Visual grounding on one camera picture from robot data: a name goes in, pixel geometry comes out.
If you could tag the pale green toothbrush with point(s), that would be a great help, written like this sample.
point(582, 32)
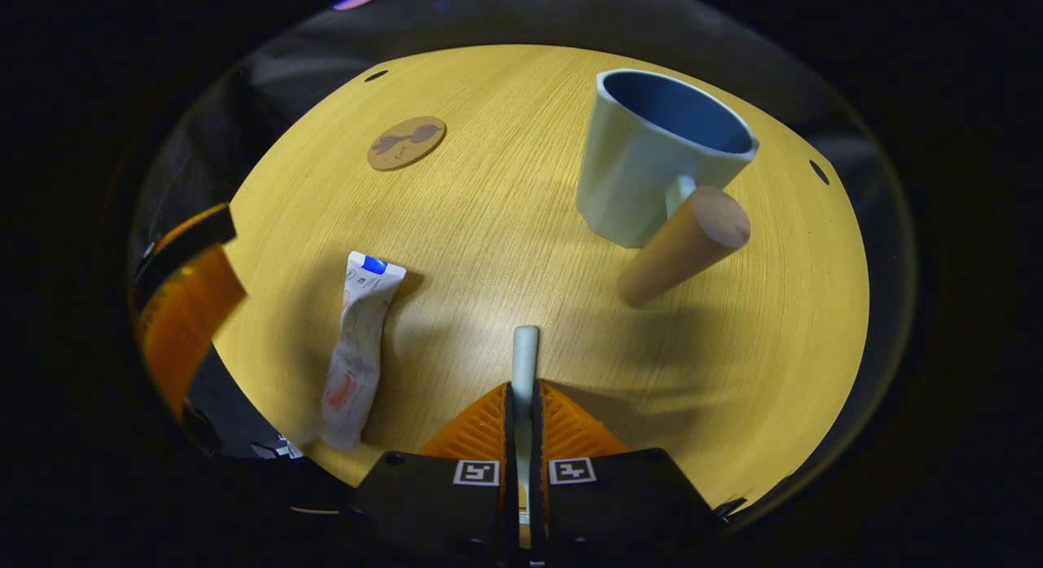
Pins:
point(525, 364)

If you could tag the white toothpaste tube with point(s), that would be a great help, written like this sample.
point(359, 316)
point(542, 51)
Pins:
point(358, 348)

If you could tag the round wooden coaster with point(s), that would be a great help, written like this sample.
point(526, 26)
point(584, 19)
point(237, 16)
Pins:
point(406, 143)

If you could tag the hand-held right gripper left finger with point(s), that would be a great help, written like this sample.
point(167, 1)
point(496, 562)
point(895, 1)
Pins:
point(432, 511)

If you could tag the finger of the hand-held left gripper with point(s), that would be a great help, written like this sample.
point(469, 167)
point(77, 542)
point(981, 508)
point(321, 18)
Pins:
point(183, 254)

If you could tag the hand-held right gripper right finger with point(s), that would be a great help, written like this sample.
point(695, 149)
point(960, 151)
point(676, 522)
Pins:
point(619, 507)

